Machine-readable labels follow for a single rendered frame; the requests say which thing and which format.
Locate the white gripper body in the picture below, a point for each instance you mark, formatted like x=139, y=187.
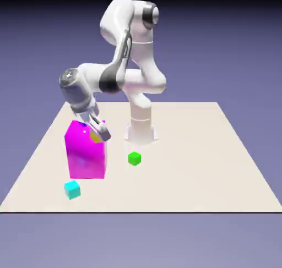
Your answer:
x=87, y=110

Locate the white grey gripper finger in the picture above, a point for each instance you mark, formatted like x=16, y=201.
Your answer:
x=105, y=134

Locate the small yellow cube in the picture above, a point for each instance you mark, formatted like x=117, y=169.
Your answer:
x=95, y=137

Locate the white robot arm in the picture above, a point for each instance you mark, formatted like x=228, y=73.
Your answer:
x=141, y=52

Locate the small green cube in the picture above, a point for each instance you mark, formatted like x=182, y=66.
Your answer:
x=134, y=158

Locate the small cyan cube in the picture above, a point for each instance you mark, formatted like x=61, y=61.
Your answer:
x=72, y=189

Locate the large magenta box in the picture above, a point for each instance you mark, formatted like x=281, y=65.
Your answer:
x=84, y=155

